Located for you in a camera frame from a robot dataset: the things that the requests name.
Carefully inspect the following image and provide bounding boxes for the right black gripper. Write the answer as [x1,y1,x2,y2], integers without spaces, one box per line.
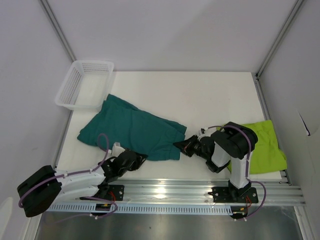
[173,134,209,160]

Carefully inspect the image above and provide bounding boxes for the teal green shorts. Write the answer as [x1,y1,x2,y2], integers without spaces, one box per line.
[77,94,187,161]

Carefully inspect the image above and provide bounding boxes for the lime green shorts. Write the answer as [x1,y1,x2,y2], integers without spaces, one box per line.
[243,120,287,175]

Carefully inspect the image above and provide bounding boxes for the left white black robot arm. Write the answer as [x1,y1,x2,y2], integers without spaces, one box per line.
[17,149,148,218]

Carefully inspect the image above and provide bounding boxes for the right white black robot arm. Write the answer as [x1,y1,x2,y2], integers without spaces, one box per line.
[173,121,258,202]

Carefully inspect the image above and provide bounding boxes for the white plastic basket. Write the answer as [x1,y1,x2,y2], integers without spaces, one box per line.
[55,60,114,112]

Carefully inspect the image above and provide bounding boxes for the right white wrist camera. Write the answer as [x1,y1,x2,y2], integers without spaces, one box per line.
[198,128,212,139]

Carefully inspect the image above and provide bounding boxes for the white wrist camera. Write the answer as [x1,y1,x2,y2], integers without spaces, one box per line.
[111,142,126,157]
[198,128,212,139]

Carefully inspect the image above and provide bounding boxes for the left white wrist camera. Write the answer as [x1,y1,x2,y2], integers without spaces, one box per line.
[111,142,126,157]

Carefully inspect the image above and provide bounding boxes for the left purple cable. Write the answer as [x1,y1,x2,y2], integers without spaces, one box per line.
[18,133,118,221]

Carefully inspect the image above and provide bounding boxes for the purple cable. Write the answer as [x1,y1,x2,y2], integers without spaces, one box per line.
[18,133,118,221]
[204,124,267,222]

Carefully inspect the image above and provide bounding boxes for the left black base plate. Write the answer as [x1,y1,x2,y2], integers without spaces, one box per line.
[80,184,125,202]

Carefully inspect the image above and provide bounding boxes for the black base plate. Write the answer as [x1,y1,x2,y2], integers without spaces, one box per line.
[207,186,259,204]
[80,184,125,202]

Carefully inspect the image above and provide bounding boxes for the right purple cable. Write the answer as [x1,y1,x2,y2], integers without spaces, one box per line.
[204,124,267,222]

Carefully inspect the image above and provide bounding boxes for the white slotted cable duct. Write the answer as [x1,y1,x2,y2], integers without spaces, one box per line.
[48,202,233,216]

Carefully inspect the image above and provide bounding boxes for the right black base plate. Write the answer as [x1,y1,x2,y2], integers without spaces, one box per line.
[207,186,259,204]

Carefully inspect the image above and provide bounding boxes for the right aluminium frame post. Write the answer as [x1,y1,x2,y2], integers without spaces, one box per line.
[254,0,308,78]

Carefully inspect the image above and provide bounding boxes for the aluminium frame post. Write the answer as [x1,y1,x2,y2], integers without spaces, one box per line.
[254,0,308,78]
[38,0,77,63]

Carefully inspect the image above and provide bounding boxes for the aluminium mounting rail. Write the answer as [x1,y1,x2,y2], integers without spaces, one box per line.
[61,178,306,206]

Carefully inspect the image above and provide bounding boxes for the left aluminium frame post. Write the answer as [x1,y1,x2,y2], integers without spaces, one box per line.
[38,0,77,63]

